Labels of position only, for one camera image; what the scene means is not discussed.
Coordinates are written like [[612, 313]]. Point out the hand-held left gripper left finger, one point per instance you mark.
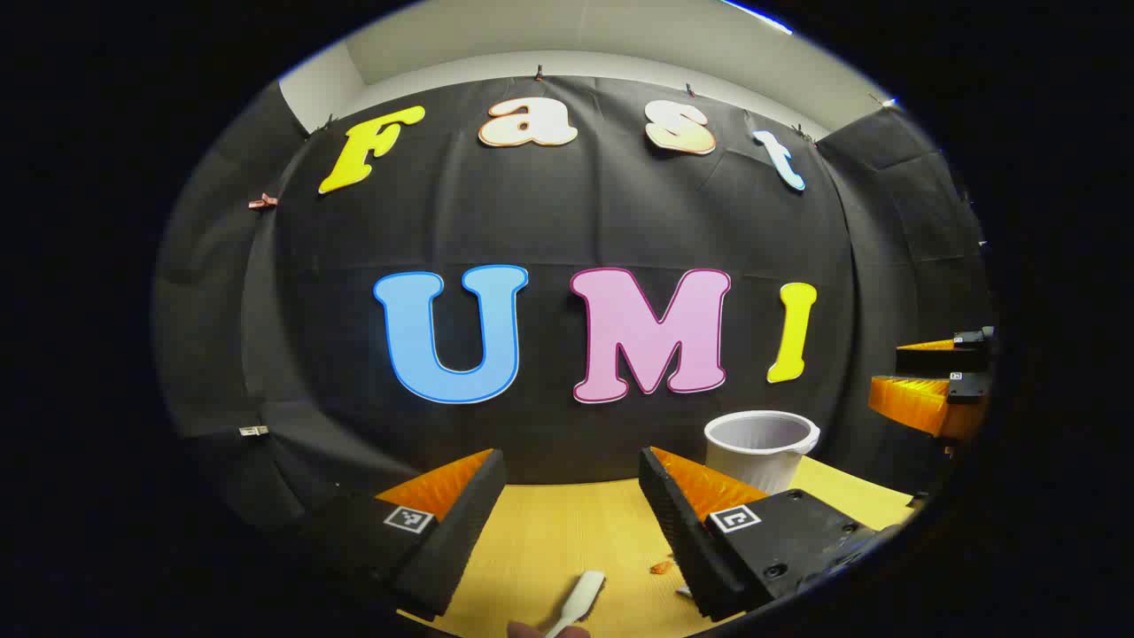
[[461, 532]]

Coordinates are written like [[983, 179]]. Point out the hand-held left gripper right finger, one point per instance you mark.
[[682, 540]]

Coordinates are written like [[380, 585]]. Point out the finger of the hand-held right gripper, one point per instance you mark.
[[921, 403], [939, 359]]

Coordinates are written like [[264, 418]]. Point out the orange paper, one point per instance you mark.
[[661, 567]]

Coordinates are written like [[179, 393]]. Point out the white ribbed garbage bin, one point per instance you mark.
[[762, 447]]

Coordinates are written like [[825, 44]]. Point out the wooden desktop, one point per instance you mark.
[[567, 532]]

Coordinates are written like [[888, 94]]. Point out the pink clip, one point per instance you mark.
[[263, 202]]

